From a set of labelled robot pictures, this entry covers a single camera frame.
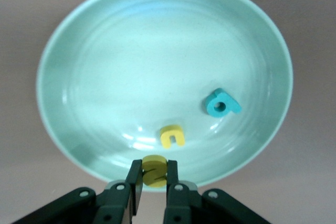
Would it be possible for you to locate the teal foam letter b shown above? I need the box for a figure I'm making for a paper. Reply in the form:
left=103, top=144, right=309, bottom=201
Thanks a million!
left=202, top=88, right=243, bottom=119

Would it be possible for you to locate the yellow foam digit two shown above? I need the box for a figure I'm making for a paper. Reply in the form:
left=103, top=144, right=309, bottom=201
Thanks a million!
left=141, top=155, right=169, bottom=188

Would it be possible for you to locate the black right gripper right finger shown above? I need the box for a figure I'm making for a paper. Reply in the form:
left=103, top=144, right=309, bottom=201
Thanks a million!
left=163, top=159, right=274, bottom=224

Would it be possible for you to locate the yellow foam letter u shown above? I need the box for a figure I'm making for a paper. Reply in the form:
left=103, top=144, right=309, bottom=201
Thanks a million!
left=159, top=124, right=186, bottom=149

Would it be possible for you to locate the light green plate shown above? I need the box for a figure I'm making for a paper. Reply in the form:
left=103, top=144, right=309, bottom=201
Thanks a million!
left=35, top=0, right=294, bottom=193

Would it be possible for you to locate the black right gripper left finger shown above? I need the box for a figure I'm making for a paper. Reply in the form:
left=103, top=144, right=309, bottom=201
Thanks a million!
left=15, top=158, right=144, bottom=224

